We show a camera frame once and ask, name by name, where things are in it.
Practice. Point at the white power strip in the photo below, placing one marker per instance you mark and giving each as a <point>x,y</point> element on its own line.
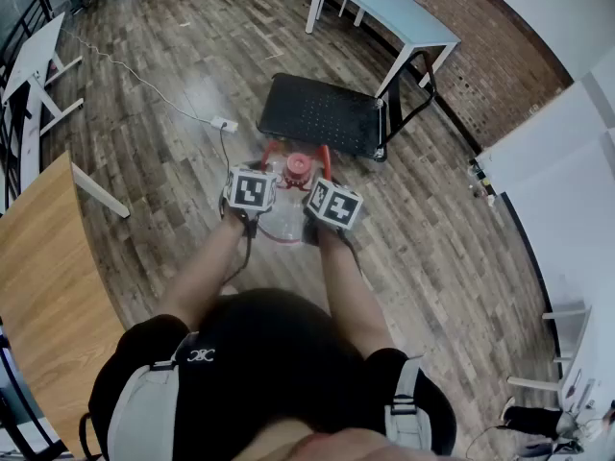
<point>225,123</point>

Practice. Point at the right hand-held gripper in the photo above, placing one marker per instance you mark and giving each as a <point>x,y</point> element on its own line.
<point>336,207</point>

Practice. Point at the person's right forearm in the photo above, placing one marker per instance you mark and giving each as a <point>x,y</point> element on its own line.
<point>351,296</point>

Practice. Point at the person's black shirt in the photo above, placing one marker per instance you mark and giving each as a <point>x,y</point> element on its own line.
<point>274,363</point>

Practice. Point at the white work table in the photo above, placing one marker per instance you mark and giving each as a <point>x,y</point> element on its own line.
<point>583,353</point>

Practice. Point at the person's left forearm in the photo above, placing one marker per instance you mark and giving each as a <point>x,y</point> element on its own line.
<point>202,276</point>

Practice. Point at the wooden desk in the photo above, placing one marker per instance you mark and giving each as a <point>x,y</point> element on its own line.
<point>43,276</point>

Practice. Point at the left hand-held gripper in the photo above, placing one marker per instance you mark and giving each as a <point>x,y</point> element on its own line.
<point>252,187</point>

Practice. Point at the white tilted-top desk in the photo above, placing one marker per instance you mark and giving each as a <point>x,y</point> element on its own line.
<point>33,55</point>

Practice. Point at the black metal railing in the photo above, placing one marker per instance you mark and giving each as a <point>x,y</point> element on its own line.
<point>9,128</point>

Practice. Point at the long white-legged pale table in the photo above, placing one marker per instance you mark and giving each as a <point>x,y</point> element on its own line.
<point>384,10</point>

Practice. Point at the black platform cart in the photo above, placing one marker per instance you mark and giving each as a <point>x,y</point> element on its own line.
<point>317,113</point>

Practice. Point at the clear water jug red cap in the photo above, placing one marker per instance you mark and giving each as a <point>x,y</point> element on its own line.
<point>294,167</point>

